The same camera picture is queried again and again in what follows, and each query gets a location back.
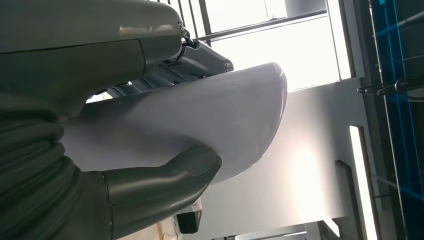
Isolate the black box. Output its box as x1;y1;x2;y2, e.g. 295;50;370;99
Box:
175;198;203;234

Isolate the long ceiling light strip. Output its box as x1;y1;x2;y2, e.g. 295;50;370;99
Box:
349;125;379;240

